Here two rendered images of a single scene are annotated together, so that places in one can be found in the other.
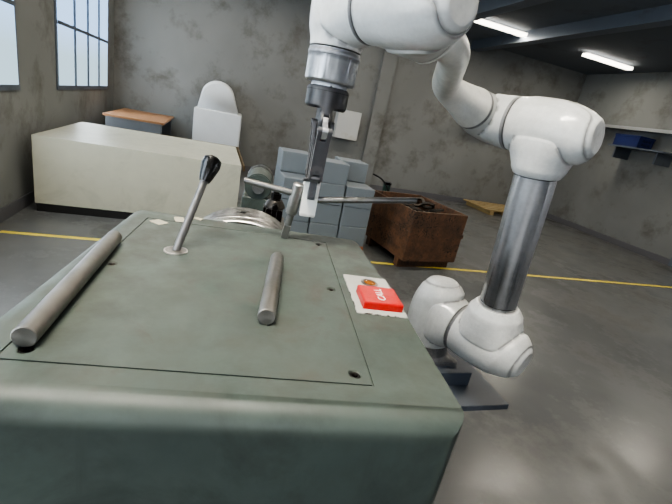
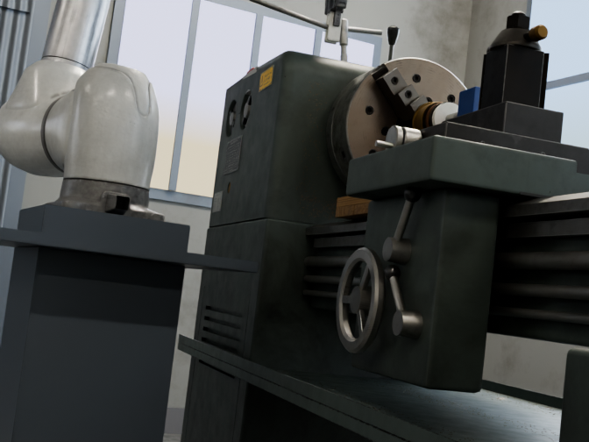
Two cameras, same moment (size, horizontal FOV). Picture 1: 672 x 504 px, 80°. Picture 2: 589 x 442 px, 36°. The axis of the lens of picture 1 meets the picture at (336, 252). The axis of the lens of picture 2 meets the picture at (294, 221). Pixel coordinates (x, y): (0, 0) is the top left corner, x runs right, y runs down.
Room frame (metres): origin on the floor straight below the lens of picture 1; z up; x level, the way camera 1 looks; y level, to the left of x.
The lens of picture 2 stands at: (2.90, -0.19, 0.70)
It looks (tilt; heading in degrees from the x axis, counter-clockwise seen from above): 5 degrees up; 174
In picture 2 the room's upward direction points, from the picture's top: 7 degrees clockwise
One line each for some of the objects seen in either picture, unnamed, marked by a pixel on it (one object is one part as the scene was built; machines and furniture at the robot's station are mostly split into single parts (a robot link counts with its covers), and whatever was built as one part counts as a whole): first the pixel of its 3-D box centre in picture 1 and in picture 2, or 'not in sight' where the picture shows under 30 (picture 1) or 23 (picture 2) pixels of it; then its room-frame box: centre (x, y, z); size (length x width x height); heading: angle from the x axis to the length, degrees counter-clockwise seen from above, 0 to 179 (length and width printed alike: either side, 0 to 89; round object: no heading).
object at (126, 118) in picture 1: (141, 140); not in sight; (6.87, 3.63, 0.42); 1.58 x 0.84 x 0.85; 19
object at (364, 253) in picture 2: not in sight; (408, 285); (1.59, 0.12, 0.73); 0.27 x 0.12 x 0.27; 12
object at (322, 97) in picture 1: (324, 113); not in sight; (0.76, 0.07, 1.50); 0.08 x 0.07 x 0.09; 12
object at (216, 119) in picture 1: (217, 128); not in sight; (7.67, 2.62, 0.81); 0.85 x 0.74 x 1.62; 109
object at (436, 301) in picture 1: (437, 309); (110, 125); (1.22, -0.37, 0.97); 0.18 x 0.16 x 0.22; 44
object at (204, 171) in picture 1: (210, 169); (392, 35); (0.67, 0.23, 1.38); 0.04 x 0.03 x 0.05; 12
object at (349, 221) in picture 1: (319, 201); not in sight; (4.57, 0.30, 0.51); 1.02 x 0.68 x 1.02; 109
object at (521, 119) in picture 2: not in sight; (498, 131); (1.50, 0.26, 1.00); 0.20 x 0.10 x 0.05; 12
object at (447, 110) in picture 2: not in sight; (462, 115); (1.20, 0.29, 1.08); 0.13 x 0.07 x 0.07; 12
